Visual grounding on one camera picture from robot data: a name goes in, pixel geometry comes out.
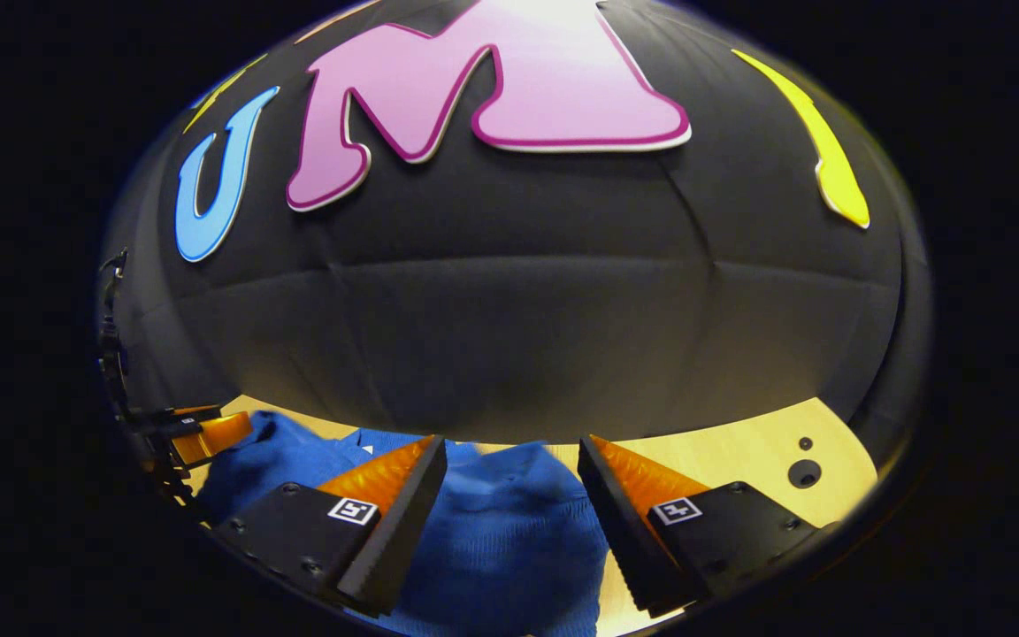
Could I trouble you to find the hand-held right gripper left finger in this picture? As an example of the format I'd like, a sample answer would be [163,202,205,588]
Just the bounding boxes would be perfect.
[209,435,448,618]

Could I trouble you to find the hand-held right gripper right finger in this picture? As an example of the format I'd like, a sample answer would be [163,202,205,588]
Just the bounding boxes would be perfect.
[577,434,838,618]

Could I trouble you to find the blue knit garment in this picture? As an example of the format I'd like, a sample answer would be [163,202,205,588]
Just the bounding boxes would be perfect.
[195,411,609,637]

